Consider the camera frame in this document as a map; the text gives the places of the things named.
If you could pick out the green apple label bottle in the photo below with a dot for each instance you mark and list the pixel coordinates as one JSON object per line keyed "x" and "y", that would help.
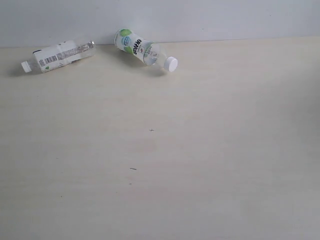
{"x": 148, "y": 52}

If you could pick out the clear bottle white barcode label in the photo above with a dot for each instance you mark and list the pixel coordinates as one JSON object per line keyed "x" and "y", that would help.
{"x": 59, "y": 55}

